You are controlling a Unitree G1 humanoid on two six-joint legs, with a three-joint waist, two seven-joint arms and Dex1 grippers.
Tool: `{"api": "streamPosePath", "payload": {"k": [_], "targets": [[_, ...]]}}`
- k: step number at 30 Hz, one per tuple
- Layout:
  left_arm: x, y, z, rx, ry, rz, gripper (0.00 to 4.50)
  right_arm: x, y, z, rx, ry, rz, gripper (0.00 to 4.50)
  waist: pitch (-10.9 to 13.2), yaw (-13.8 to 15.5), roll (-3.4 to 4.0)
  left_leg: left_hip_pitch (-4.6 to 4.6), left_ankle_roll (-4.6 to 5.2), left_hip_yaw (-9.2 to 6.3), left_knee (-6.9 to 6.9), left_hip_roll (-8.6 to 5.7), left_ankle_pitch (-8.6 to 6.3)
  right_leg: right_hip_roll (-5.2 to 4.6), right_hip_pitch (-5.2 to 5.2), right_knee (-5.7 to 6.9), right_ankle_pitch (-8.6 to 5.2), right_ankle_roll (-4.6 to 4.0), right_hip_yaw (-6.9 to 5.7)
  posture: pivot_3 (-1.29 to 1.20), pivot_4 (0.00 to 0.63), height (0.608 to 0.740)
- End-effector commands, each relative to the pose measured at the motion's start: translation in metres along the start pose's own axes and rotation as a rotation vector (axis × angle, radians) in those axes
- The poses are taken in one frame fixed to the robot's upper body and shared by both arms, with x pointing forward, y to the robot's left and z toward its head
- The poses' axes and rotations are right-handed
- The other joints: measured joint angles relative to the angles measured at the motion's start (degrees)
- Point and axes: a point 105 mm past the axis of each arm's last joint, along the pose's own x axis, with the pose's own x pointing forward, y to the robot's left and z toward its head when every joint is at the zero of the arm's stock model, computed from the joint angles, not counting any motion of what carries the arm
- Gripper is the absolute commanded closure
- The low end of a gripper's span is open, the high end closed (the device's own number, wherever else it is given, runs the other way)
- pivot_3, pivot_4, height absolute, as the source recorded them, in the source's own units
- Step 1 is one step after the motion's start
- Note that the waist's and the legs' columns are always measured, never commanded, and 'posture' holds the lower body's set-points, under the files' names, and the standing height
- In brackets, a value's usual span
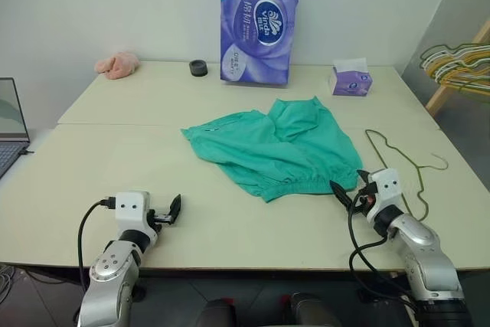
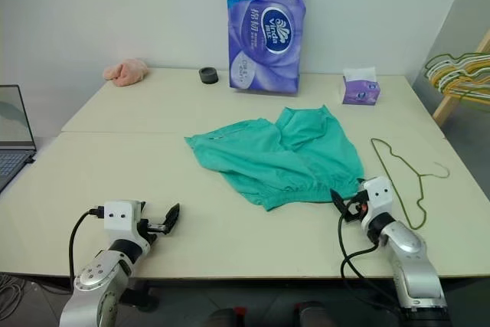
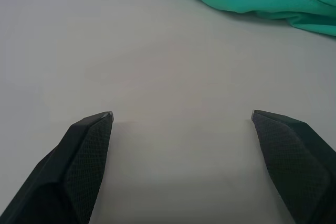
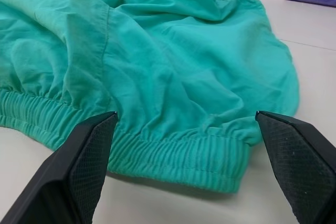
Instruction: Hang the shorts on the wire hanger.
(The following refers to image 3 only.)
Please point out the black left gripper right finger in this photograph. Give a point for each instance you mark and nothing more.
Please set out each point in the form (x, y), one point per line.
(296, 161)

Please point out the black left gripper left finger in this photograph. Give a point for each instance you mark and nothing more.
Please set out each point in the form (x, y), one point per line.
(78, 171)

